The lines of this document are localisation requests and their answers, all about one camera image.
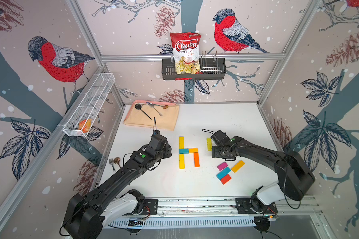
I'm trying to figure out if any orange block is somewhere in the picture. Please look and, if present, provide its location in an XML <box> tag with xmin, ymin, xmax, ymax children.
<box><xmin>193</xmin><ymin>152</ymin><xmax>200</xmax><ymax>167</ymax></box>

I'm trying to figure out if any magenta block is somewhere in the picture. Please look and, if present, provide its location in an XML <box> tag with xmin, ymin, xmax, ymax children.
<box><xmin>217</xmin><ymin>162</ymin><xmax>228</xmax><ymax>171</ymax></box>

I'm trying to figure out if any wooden handled spoon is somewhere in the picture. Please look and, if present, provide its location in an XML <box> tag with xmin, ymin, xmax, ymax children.
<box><xmin>146</xmin><ymin>102</ymin><xmax>169</xmax><ymax>109</ymax></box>

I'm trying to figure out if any white wire shelf basket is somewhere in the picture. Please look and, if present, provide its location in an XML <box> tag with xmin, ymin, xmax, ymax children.
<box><xmin>63</xmin><ymin>73</ymin><xmax>115</xmax><ymax>137</ymax></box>

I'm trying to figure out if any black wire basket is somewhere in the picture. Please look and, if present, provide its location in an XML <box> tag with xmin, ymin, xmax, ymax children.
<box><xmin>162</xmin><ymin>53</ymin><xmax>226</xmax><ymax>81</ymax></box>

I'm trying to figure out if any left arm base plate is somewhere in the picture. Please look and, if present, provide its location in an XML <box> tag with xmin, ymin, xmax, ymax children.
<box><xmin>126</xmin><ymin>199</ymin><xmax>158</xmax><ymax>216</ymax></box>

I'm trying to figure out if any beige folded cloth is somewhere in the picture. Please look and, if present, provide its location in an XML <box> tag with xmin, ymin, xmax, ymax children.
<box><xmin>123</xmin><ymin>100</ymin><xmax>180</xmax><ymax>131</ymax></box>

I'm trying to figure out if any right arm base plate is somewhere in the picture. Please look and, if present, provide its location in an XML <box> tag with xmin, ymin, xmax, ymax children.
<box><xmin>235</xmin><ymin>197</ymin><xmax>278</xmax><ymax>214</ymax></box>

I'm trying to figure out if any small amber block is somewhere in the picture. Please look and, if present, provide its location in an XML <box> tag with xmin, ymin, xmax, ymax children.
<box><xmin>188</xmin><ymin>148</ymin><xmax>198</xmax><ymax>153</ymax></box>

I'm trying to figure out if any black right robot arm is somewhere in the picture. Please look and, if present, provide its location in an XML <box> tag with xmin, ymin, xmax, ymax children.
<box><xmin>211</xmin><ymin>130</ymin><xmax>315</xmax><ymax>213</ymax></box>

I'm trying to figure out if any teal long block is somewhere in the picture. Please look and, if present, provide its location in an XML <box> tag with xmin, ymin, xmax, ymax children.
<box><xmin>216</xmin><ymin>167</ymin><xmax>231</xmax><ymax>180</ymax></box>

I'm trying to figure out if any red cassava chips bag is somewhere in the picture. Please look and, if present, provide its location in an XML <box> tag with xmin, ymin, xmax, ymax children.
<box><xmin>170</xmin><ymin>32</ymin><xmax>201</xmax><ymax>75</ymax></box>

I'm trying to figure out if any small teal block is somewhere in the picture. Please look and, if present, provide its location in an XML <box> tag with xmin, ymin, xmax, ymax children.
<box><xmin>179</xmin><ymin>148</ymin><xmax>189</xmax><ymax>154</ymax></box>

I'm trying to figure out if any lime yellow block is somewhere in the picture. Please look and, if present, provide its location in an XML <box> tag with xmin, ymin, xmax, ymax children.
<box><xmin>206</xmin><ymin>138</ymin><xmax>212</xmax><ymax>151</ymax></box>

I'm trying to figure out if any small wooden spoon by wall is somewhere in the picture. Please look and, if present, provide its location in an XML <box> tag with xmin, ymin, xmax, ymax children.
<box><xmin>113</xmin><ymin>157</ymin><xmax>121</xmax><ymax>168</ymax></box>

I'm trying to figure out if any amber long block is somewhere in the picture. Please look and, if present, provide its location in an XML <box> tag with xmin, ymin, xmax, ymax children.
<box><xmin>231</xmin><ymin>160</ymin><xmax>245</xmax><ymax>173</ymax></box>

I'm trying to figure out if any orange item in white basket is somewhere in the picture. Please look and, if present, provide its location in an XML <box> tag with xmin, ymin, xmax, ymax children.
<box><xmin>77</xmin><ymin>119</ymin><xmax>92</xmax><ymax>134</ymax></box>

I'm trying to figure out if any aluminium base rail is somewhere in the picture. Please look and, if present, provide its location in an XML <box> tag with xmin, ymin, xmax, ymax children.
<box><xmin>103</xmin><ymin>196</ymin><xmax>323</xmax><ymax>230</ymax></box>

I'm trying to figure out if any small fork by wall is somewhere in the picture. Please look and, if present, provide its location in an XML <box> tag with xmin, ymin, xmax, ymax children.
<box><xmin>109</xmin><ymin>158</ymin><xmax>116</xmax><ymax>172</ymax></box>

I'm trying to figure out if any red block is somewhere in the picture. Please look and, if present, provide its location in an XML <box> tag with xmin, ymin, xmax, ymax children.
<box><xmin>220</xmin><ymin>174</ymin><xmax>231</xmax><ymax>185</ymax></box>

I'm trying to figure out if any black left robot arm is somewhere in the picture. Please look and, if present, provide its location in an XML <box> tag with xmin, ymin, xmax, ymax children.
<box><xmin>62</xmin><ymin>130</ymin><xmax>172</xmax><ymax>239</ymax></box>

